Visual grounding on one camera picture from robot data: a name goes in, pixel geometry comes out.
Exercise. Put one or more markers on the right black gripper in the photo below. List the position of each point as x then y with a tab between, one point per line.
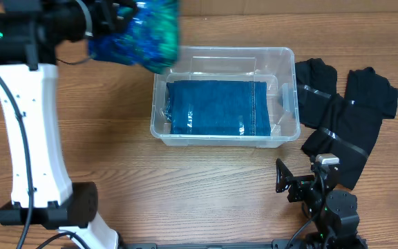
285	178

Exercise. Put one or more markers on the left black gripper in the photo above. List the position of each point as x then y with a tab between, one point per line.
107	18

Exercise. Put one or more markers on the blue sequin garment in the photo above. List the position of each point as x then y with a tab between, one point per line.
150	39

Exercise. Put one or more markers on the large black garment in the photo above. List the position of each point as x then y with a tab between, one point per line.
350	125

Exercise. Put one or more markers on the blue denim jeans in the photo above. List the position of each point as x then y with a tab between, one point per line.
214	107

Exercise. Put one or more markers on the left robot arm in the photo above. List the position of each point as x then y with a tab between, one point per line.
42	191

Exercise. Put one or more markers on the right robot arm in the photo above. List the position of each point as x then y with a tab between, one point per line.
332	214

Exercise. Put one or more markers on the small folded black garment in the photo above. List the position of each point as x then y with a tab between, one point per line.
316	83

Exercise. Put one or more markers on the clear plastic storage bin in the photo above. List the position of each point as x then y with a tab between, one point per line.
273	65

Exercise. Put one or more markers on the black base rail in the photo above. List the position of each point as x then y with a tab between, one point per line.
213	246

